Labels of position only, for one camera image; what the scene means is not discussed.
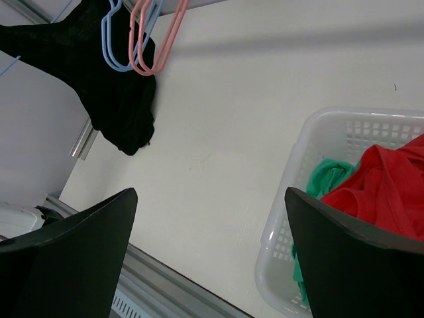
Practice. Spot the front aluminium rail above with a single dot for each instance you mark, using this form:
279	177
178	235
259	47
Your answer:
163	292

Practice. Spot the red tank top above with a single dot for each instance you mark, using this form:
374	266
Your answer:
386	190

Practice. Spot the black tank top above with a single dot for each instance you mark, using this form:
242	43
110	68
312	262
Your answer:
119	104

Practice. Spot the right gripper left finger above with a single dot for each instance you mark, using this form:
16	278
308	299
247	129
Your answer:
71	267

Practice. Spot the left aluminium frame post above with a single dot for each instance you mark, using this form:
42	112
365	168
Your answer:
84	141

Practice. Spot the white slotted cable duct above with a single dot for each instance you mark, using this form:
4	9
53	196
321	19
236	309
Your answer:
124	307

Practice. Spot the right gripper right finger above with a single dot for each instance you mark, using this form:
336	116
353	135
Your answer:
352	268

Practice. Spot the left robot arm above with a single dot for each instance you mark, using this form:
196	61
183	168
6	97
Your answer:
17	220

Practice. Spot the white plastic basket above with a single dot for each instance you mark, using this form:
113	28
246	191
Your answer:
340	133

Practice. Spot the pink hanger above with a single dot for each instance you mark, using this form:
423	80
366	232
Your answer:
135	51
167	43

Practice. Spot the green tank top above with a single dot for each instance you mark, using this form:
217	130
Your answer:
326	176

